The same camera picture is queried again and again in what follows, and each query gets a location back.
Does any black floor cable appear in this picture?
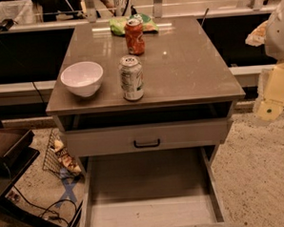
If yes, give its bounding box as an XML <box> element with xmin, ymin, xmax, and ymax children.
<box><xmin>11</xmin><ymin>182</ymin><xmax>79</xmax><ymax>227</ymax></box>

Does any grey drawer cabinet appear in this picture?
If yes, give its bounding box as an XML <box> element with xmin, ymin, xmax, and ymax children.
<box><xmin>41</xmin><ymin>12</ymin><xmax>250</xmax><ymax>175</ymax></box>

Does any top drawer with black handle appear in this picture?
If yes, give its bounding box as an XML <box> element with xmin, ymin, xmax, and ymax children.
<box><xmin>61</xmin><ymin>118</ymin><xmax>233</xmax><ymax>157</ymax></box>

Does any orange-red coke can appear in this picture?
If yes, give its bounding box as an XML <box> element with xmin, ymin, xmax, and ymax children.
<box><xmin>124</xmin><ymin>18</ymin><xmax>145</xmax><ymax>55</ymax></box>

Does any snack bag in basket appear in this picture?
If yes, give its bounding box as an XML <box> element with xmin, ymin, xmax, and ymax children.
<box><xmin>53</xmin><ymin>140</ymin><xmax>81</xmax><ymax>174</ymax></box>

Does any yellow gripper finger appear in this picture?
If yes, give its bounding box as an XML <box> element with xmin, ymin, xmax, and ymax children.
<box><xmin>255</xmin><ymin>62</ymin><xmax>284</xmax><ymax>121</ymax></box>

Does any green chip bag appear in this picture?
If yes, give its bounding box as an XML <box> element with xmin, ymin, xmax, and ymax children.
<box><xmin>109</xmin><ymin>13</ymin><xmax>158</xmax><ymax>36</ymax></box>

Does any white bowl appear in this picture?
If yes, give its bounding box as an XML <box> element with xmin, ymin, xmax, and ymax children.
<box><xmin>60</xmin><ymin>62</ymin><xmax>104</xmax><ymax>97</ymax></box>

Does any wire mesh basket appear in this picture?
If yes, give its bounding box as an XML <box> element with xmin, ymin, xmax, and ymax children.
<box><xmin>43</xmin><ymin>130</ymin><xmax>81</xmax><ymax>179</ymax></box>

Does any white green soda can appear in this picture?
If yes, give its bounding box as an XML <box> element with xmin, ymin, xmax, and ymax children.
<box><xmin>118</xmin><ymin>55</ymin><xmax>144</xmax><ymax>101</ymax></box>

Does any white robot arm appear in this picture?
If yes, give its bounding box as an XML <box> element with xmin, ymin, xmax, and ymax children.
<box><xmin>245</xmin><ymin>0</ymin><xmax>284</xmax><ymax>121</ymax></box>

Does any open middle drawer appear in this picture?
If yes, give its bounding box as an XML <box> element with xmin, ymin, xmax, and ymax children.
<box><xmin>79</xmin><ymin>148</ymin><xmax>244</xmax><ymax>227</ymax></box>

